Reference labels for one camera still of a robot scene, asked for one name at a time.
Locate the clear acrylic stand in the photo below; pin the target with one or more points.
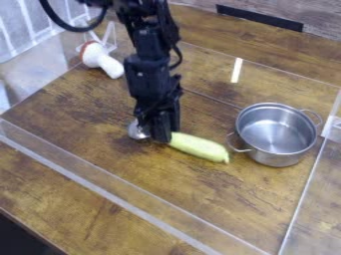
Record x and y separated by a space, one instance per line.
103 35

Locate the white mushroom toy red cap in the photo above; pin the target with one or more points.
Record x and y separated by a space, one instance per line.
95 57

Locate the green handled metal spoon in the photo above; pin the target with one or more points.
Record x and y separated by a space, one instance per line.
187 143

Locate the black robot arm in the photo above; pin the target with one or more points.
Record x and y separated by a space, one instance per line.
151 28

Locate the stainless steel pot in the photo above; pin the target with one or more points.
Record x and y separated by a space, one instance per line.
277 132

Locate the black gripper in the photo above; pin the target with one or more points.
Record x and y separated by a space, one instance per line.
155 89

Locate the black bar on table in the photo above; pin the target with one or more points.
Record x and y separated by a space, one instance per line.
259 18

